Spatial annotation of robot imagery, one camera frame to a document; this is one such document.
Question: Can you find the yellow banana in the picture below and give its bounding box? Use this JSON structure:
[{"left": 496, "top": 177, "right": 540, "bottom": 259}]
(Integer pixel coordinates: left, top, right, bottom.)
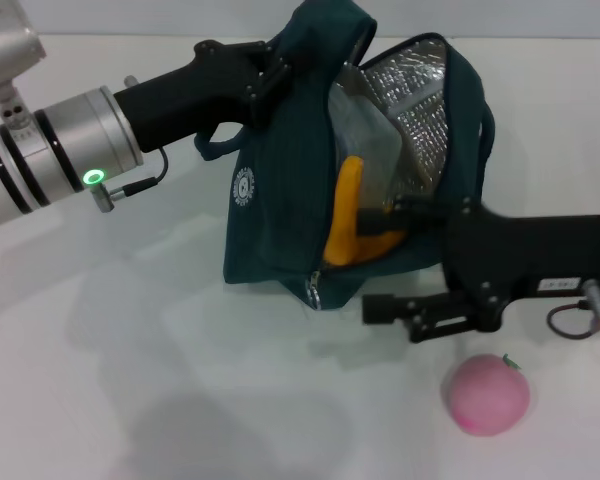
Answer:
[{"left": 322, "top": 154, "right": 410, "bottom": 266}]

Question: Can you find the dark teal insulated lunch bag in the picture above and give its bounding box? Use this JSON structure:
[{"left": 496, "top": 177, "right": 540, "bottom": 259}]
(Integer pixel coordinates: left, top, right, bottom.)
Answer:
[{"left": 193, "top": 0, "right": 497, "bottom": 312}]

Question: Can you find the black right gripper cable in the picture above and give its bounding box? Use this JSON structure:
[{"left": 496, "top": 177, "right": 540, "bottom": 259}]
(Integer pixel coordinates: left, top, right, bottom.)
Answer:
[{"left": 547, "top": 279, "right": 600, "bottom": 342}]

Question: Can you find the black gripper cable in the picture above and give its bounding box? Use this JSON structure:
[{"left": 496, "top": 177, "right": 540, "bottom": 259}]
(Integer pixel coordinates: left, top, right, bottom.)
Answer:
[
  {"left": 95, "top": 147, "right": 170, "bottom": 214},
  {"left": 547, "top": 279, "right": 600, "bottom": 342}
]

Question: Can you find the clear lunch box blue rim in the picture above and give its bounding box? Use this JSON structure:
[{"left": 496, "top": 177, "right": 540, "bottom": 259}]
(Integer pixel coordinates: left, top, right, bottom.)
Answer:
[{"left": 327, "top": 64, "right": 406, "bottom": 214}]

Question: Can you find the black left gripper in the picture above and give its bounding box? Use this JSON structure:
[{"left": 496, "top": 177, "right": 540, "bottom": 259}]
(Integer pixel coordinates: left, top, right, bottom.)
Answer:
[{"left": 113, "top": 40, "right": 294, "bottom": 153}]

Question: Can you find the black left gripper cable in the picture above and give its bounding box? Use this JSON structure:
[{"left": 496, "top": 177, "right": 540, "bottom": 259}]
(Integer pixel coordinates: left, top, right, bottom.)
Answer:
[{"left": 95, "top": 147, "right": 170, "bottom": 214}]

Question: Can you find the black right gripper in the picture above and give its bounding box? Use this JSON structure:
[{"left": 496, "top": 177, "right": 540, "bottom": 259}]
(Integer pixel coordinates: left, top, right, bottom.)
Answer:
[{"left": 359, "top": 197, "right": 600, "bottom": 344}]

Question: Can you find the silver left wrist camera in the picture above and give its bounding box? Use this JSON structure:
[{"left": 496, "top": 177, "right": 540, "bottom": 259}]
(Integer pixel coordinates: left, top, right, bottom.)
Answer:
[{"left": 0, "top": 0, "right": 46, "bottom": 132}]

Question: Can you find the pink toy peach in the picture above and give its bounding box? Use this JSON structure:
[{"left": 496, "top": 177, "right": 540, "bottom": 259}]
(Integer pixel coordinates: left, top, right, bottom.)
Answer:
[{"left": 444, "top": 352, "right": 531, "bottom": 438}]

